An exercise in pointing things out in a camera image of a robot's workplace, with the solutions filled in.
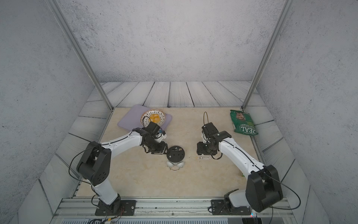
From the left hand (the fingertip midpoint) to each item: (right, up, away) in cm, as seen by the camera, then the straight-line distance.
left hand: (168, 153), depth 87 cm
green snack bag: (+54, +18, +21) cm, 61 cm away
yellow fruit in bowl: (-13, +21, +23) cm, 34 cm away
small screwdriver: (+22, -4, +4) cm, 23 cm away
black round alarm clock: (+4, -2, 0) cm, 5 cm away
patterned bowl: (-21, +21, +24) cm, 38 cm away
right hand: (+20, +2, -4) cm, 21 cm away
